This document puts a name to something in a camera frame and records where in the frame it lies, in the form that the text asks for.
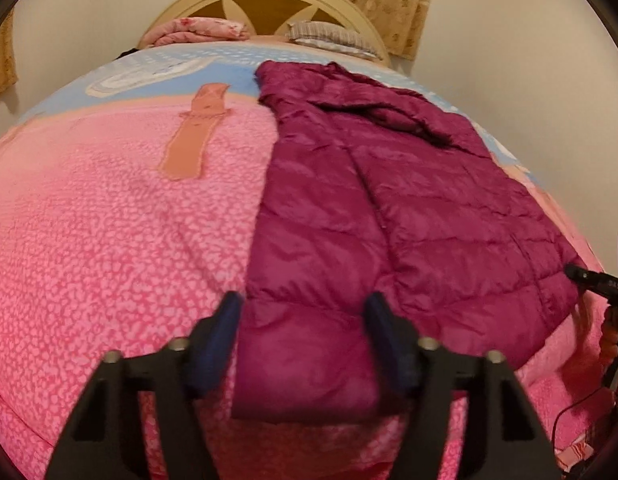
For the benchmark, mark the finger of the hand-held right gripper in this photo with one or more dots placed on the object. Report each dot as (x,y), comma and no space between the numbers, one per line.
(596,282)

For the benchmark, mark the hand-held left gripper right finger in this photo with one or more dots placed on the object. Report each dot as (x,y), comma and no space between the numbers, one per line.
(391,342)

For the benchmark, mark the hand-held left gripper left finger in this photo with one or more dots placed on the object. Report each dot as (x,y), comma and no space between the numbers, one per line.
(214,345)

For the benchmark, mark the magenta quilted puffer jacket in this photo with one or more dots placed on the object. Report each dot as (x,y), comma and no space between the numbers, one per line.
(364,210)

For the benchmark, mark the person's right hand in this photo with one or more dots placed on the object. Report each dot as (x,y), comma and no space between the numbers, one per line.
(611,332)

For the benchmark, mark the bed with pink printed sheet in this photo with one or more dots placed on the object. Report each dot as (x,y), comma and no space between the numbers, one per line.
(114,210)

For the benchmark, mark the black item beside bed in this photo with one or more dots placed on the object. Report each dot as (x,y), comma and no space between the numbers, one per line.
(128,52)

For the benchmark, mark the striped pillow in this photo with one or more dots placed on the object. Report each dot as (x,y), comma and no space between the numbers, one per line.
(334,37)

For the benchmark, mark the pink floral folded blanket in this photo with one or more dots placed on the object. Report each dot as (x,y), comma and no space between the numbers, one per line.
(194,30)

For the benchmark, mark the cream floral window curtain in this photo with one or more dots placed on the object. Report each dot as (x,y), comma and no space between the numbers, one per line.
(394,5)

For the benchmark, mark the cream floral side curtain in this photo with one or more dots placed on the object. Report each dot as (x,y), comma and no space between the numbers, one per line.
(1,60)

